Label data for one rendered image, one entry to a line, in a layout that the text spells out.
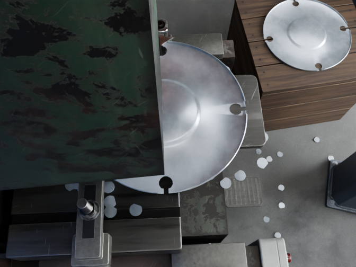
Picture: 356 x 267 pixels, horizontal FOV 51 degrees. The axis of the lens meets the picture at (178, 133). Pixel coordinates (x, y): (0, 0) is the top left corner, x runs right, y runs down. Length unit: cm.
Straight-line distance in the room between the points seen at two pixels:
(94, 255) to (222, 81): 37
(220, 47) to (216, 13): 91
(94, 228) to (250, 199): 72
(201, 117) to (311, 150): 95
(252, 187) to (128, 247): 68
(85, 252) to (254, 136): 33
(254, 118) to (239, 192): 62
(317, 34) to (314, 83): 18
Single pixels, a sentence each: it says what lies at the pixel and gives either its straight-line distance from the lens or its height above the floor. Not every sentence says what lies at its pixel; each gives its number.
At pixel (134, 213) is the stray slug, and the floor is 71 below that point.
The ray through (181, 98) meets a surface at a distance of 66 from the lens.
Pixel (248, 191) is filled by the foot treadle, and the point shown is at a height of 16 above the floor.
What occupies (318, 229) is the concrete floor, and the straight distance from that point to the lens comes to 148.
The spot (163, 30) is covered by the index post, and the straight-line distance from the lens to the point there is 73.
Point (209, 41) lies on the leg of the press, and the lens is 91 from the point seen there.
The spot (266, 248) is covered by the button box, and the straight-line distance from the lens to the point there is 77.
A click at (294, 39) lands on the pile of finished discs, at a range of 132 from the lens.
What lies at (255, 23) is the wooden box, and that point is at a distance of 134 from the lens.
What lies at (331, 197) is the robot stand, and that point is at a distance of 150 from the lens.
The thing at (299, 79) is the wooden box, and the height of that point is 35.
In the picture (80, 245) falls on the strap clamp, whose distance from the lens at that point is 64.
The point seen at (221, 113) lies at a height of 78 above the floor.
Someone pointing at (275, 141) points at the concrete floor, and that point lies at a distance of 152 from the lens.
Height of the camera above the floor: 137
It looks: 67 degrees down
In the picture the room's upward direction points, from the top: 1 degrees clockwise
